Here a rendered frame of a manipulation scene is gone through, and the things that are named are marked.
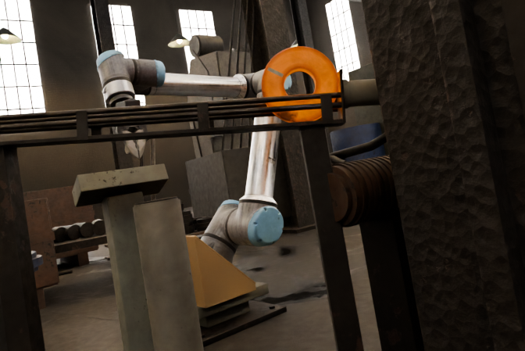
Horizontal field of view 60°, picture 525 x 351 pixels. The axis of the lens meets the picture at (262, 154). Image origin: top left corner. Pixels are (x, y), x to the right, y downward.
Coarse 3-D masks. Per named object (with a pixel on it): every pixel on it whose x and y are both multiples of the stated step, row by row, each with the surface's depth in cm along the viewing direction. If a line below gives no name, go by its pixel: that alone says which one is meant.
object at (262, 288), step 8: (256, 288) 174; (264, 288) 177; (240, 296) 169; (248, 296) 172; (256, 296) 174; (216, 304) 163; (224, 304) 165; (232, 304) 167; (200, 312) 158; (208, 312) 160; (216, 312) 162
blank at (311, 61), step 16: (288, 48) 93; (304, 48) 93; (272, 64) 93; (288, 64) 93; (304, 64) 92; (320, 64) 92; (272, 80) 93; (320, 80) 92; (336, 80) 92; (288, 112) 92; (304, 112) 92; (320, 112) 92
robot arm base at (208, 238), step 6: (204, 234) 184; (210, 234) 181; (204, 240) 179; (210, 240) 179; (216, 240) 178; (222, 240) 179; (210, 246) 177; (216, 246) 177; (222, 246) 178; (228, 246) 179; (216, 252) 175; (222, 252) 176; (228, 252) 179; (234, 252) 183; (228, 258) 178
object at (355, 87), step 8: (344, 80) 92; (360, 80) 93; (368, 80) 92; (344, 88) 91; (352, 88) 91; (360, 88) 91; (368, 88) 91; (376, 88) 91; (352, 96) 91; (360, 96) 91; (368, 96) 91; (376, 96) 91; (352, 104) 92; (360, 104) 92; (368, 104) 93; (376, 104) 93
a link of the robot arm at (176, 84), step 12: (168, 84) 170; (180, 84) 174; (192, 84) 177; (204, 84) 180; (216, 84) 184; (228, 84) 188; (240, 84) 192; (204, 96) 186; (216, 96) 189; (228, 96) 192; (240, 96) 194; (252, 96) 196
